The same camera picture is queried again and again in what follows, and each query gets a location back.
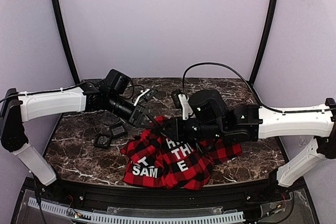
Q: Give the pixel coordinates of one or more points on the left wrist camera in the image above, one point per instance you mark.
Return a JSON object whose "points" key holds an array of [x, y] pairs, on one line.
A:
{"points": [[145, 96]]}

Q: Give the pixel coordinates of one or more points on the round silver brooch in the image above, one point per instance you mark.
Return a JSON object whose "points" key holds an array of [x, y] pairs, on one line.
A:
{"points": [[103, 140]]}

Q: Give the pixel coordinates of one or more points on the red black plaid shirt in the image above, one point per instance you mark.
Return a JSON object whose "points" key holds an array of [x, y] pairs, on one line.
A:
{"points": [[155, 161]]}

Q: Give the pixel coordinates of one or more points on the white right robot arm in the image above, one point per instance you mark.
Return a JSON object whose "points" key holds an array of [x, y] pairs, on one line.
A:
{"points": [[255, 122]]}

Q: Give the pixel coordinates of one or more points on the black vertical frame post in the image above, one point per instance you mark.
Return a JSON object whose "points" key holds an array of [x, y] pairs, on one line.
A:
{"points": [[263, 41], [64, 40]]}

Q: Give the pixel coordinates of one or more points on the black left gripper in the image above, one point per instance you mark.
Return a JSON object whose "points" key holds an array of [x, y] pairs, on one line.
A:
{"points": [[135, 114]]}

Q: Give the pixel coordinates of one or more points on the white slotted cable duct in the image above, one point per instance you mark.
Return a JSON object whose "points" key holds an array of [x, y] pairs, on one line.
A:
{"points": [[132, 215]]}

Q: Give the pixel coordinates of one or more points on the small black open box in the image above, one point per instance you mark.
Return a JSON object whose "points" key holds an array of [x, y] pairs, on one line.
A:
{"points": [[102, 146]]}

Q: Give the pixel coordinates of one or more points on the small black box lid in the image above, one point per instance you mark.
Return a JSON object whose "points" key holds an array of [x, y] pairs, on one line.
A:
{"points": [[117, 130]]}

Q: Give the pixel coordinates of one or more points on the black vertical frame post left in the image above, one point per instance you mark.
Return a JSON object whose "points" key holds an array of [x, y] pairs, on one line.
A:
{"points": [[64, 40]]}

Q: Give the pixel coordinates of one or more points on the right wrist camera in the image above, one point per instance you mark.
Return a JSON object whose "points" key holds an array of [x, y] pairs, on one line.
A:
{"points": [[181, 102]]}

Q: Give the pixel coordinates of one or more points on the black vertical frame post right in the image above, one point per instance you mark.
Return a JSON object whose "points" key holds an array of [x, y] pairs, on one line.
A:
{"points": [[263, 41]]}

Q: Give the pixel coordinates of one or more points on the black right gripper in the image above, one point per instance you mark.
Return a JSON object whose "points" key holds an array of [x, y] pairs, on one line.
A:
{"points": [[180, 128]]}

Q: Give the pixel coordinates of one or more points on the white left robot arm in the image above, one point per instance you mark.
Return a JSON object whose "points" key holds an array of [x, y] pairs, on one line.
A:
{"points": [[21, 107]]}

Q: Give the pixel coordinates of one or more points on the black front frame rail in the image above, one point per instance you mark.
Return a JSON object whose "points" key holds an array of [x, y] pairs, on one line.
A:
{"points": [[91, 196]]}

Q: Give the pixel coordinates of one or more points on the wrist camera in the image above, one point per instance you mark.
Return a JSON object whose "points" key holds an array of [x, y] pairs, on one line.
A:
{"points": [[181, 102], [145, 96]]}

